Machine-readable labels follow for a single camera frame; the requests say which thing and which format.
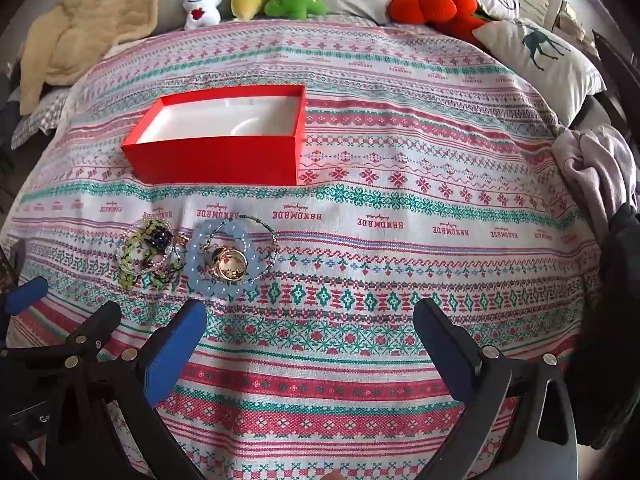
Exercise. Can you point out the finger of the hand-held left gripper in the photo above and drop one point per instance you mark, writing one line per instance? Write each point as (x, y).
(25, 294)
(95, 322)

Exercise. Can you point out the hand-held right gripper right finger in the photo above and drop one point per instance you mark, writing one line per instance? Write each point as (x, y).
(445, 345)

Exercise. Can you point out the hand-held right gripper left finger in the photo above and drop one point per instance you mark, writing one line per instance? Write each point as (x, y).
(180, 335)

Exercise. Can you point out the dark beaded jewelry piece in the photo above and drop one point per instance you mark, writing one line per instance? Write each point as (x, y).
(161, 240)

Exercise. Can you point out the red cardboard box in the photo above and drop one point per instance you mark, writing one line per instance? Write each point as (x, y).
(210, 165)

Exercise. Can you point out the patterned printed blanket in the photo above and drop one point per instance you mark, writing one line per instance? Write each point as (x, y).
(350, 260)

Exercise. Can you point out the grey checkered sheet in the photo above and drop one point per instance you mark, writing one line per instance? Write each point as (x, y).
(40, 120)

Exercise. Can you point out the lilac crumpled cloth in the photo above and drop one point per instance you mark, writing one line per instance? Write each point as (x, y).
(595, 170)

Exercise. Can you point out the beige quilted blanket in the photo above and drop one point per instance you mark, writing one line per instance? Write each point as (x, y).
(90, 25)

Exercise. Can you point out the deer print pillow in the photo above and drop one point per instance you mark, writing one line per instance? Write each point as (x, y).
(550, 60)

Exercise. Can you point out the white bunny plush toy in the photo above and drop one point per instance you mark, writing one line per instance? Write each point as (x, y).
(200, 5)

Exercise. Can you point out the orange pumpkin plush toy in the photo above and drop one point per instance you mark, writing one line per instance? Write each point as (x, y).
(425, 5)

